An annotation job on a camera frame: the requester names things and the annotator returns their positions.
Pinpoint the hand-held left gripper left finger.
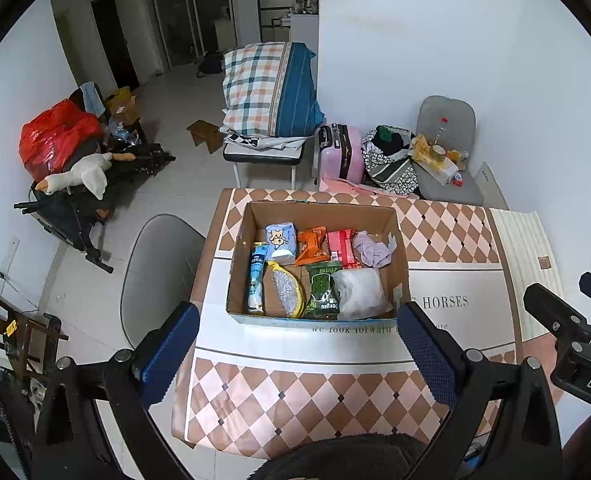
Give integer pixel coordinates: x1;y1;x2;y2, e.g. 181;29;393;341
32;301;201;480

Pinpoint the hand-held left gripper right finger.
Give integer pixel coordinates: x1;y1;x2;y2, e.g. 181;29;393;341
397;301;563;480

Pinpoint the white plastic bag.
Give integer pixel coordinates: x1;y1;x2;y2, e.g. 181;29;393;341
333;267;393;321

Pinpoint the light blue tube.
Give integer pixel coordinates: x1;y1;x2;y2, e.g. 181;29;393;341
246;241;269;315

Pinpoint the large cardboard box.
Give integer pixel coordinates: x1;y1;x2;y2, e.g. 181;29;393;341
226;201;410;328

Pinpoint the purple cloth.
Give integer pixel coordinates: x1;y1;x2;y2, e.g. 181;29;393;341
352;230;397;268

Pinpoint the green snack packet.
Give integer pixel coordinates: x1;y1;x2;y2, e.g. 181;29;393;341
304;260;343;318

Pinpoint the red snack packet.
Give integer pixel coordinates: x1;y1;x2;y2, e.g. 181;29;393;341
326;229;361;268

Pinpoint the blue tissue pack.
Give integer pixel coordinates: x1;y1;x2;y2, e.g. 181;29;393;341
265;221;299;266

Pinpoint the orange snack packet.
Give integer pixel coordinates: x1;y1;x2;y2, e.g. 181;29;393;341
295;226;331;267

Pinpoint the person's right forearm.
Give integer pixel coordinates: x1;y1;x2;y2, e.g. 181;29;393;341
563;405;591;480

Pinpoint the cream striped mat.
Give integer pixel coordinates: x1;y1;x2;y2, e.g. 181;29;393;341
490;208;569;343

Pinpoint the grey chair with rounded back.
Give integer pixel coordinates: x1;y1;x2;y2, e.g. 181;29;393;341
120;214;207;351

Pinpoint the checkered tablecloth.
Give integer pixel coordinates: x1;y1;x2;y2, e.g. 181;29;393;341
171;187;519;461

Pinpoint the white leaning board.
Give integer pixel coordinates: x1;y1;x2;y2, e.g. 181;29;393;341
475;161;509;211

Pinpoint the person's black fleece clothing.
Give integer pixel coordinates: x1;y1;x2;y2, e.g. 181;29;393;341
262;432;426;480

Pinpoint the dark wooden chair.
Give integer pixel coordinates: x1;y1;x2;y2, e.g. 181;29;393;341
0;275;68;378

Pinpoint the white flat box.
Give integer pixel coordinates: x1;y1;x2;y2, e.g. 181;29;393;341
415;155;459;184

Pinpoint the black folded stroller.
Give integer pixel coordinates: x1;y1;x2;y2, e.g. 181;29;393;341
14;142;176;273

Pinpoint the pink cloth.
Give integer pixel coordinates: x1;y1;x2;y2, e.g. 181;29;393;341
319;177;391;196

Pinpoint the patterned fabric bag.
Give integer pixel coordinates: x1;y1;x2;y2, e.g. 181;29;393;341
361;125;421;196

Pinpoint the white plush goose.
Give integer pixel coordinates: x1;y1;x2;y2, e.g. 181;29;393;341
35;152;136;200

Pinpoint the yellow plastic bag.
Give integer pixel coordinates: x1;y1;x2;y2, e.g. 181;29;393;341
409;135;431;161

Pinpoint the pink suitcase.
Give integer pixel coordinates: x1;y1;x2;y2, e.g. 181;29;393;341
315;123;365;187

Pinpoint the black padded bench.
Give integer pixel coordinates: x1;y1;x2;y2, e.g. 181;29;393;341
222;135;307;190

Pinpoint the grey chair holding clutter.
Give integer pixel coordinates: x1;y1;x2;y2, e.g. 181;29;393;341
415;96;483;206

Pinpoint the small wooden stool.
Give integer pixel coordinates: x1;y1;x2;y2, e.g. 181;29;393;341
186;120;224;153

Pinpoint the red plastic bag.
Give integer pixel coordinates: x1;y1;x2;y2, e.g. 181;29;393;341
19;99;103;181

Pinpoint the small cardboard box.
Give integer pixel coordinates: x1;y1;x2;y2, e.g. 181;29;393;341
104;86;141;126

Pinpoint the light blue cloth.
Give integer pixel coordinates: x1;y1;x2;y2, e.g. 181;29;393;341
80;81;105;116

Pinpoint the plaid folded bedding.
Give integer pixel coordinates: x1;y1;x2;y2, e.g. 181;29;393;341
220;41;325;138

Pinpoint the black bag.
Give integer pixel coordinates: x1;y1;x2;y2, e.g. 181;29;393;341
196;52;224;78

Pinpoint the white cabinet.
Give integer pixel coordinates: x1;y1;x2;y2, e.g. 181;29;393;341
290;10;320;46

